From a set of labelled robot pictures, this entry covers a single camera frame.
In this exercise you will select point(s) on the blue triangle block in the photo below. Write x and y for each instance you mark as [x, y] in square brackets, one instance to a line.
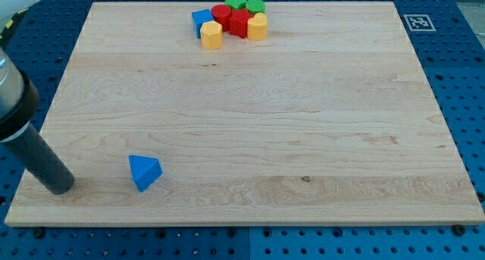
[145, 171]

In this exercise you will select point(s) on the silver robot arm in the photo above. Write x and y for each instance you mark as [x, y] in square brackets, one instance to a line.
[13, 85]

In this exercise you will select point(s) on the yellow hexagon block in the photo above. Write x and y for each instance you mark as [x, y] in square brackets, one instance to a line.
[211, 35]

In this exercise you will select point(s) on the light wooden board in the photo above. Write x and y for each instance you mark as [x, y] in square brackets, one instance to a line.
[329, 121]

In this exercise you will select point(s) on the yellow heart block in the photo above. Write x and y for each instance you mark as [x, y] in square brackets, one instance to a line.
[257, 27]

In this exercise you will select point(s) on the red star block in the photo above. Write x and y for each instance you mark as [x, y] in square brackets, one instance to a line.
[238, 22]

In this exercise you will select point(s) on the red cylinder block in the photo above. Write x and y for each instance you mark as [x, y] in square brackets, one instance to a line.
[222, 14]

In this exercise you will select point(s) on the blue cube block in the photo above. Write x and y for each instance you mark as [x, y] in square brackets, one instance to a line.
[200, 17]

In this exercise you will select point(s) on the green cylinder block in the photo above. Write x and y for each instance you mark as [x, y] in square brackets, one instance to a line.
[255, 6]

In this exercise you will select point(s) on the green star block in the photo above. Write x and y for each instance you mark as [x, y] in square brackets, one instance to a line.
[235, 4]

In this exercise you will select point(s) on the white fiducial marker tag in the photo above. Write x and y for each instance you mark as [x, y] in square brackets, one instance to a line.
[419, 23]

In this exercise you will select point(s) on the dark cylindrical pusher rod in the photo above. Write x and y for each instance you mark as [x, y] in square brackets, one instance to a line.
[39, 159]

